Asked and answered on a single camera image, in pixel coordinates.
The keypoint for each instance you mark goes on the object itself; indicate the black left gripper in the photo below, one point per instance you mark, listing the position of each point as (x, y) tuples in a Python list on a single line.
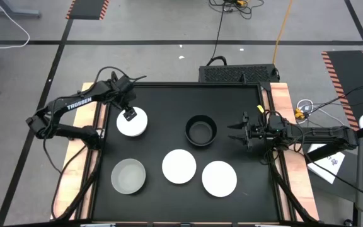
[(126, 94)]

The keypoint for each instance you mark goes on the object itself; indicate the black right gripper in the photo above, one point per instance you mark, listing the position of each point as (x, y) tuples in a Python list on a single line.
[(260, 130)]

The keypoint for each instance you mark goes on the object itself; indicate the black bowl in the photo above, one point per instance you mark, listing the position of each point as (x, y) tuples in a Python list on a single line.
[(200, 133)]

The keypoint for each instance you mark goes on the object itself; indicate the white plate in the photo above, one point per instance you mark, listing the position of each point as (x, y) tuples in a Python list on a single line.
[(179, 166)]

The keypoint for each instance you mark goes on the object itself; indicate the light grey bowl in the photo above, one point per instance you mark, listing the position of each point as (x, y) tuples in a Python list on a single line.
[(128, 176)]

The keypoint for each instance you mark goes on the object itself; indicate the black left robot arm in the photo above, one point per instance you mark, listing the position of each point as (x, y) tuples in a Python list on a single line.
[(77, 104)]

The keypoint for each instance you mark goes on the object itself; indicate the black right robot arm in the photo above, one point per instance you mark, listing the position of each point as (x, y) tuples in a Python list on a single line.
[(326, 135)]

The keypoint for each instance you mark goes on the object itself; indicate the yellow tape tag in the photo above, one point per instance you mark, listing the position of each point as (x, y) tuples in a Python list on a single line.
[(260, 108)]

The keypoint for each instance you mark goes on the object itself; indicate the black computer case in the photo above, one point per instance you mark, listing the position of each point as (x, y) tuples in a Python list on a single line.
[(238, 74)]

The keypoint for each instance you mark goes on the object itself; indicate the wooden table side board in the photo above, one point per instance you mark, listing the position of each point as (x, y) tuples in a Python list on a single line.
[(299, 176), (74, 170)]

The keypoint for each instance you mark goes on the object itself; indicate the black diagonal bar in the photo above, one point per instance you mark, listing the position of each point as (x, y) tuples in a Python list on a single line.
[(326, 152)]

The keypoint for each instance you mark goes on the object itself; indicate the small hazard-striped black mat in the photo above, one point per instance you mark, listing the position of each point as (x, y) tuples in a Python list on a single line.
[(87, 9)]

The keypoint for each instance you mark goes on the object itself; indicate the white paper sheet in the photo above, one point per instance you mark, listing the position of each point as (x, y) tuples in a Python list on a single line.
[(329, 168)]

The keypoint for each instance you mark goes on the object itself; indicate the large hazard-striped black mat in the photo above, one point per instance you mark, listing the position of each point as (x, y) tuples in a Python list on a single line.
[(351, 79)]

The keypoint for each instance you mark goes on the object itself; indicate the grey desk foot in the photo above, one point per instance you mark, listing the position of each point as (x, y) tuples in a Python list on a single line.
[(14, 13)]

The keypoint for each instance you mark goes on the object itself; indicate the black table frame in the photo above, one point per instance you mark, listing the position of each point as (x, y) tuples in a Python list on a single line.
[(184, 84)]

